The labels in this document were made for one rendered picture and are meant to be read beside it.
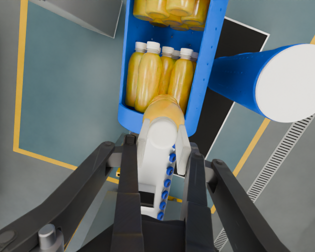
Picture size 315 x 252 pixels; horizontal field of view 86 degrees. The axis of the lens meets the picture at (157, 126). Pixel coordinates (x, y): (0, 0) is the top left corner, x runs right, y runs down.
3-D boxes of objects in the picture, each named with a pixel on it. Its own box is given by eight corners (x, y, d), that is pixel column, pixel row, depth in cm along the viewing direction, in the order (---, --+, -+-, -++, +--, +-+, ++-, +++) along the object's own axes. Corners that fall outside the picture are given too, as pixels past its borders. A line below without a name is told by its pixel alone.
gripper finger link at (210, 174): (191, 166, 14) (226, 172, 14) (186, 140, 19) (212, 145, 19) (187, 180, 15) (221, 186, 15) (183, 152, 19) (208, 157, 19)
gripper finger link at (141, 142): (141, 168, 16) (133, 167, 16) (147, 139, 23) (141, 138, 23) (145, 141, 15) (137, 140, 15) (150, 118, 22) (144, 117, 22)
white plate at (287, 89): (321, 124, 65) (319, 123, 66) (352, 45, 55) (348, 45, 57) (248, 121, 66) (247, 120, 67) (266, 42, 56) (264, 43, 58)
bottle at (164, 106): (173, 90, 40) (179, 99, 22) (182, 117, 42) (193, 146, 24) (146, 99, 41) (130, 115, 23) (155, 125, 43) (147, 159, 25)
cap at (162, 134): (171, 113, 23) (172, 116, 21) (179, 139, 24) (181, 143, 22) (145, 122, 24) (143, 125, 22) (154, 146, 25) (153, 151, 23)
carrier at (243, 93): (234, 92, 148) (241, 57, 139) (320, 124, 66) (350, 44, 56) (202, 91, 149) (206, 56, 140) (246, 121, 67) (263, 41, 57)
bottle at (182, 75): (167, 115, 55) (178, 54, 49) (162, 109, 61) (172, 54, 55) (187, 117, 57) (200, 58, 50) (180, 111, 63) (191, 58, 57)
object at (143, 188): (137, 186, 92) (132, 209, 78) (138, 180, 91) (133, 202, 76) (155, 189, 92) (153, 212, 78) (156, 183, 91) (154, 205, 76)
